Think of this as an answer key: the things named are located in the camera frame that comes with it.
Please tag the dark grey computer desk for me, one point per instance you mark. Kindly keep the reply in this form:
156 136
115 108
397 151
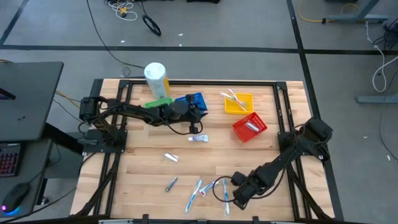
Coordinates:
34 174

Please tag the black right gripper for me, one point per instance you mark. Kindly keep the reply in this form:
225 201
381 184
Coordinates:
245 186

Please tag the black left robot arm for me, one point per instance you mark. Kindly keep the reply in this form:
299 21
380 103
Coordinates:
130 110

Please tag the blue plastic basket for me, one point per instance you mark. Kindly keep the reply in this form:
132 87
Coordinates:
201 99

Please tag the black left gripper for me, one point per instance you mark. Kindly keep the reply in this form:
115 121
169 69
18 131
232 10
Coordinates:
186 112

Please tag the backlit black keyboard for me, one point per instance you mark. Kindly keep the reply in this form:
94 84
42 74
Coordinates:
9 158

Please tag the wooden desk grey legs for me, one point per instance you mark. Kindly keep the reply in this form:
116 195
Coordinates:
357 18

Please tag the green plastic basket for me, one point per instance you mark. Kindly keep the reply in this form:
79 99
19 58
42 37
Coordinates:
155 103

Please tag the black aluminium table frame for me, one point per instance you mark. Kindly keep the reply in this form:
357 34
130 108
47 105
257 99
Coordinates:
199 82

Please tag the red toothbrush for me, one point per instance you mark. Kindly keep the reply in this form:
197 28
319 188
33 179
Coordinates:
239 103

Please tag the small silver packet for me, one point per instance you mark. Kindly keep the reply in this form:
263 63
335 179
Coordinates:
171 157

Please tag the white wipes canister yellow label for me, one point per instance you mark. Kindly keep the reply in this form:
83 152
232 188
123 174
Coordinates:
155 77

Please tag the black raised desk panel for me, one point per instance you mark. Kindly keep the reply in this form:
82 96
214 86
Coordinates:
31 99

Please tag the blue toothbrush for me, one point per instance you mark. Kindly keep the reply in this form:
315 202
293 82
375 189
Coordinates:
193 196
226 205

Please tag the black computer mouse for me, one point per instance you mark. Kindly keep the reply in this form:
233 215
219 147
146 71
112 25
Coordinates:
15 196

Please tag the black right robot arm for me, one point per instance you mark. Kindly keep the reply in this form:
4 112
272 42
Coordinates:
280 161

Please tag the grey tube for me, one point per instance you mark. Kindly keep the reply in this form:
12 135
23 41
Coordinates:
171 184

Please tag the white travel toothpaste tube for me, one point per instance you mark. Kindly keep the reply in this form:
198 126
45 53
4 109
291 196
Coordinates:
198 138

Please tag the yellow plastic basket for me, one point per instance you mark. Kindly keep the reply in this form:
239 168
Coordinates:
247 109

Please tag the red plastic basket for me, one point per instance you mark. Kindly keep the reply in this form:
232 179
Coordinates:
242 130

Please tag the silver nail clipper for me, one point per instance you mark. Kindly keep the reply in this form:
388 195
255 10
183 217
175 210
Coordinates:
252 127

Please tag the grey desk foot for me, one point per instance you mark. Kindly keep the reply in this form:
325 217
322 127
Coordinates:
376 99

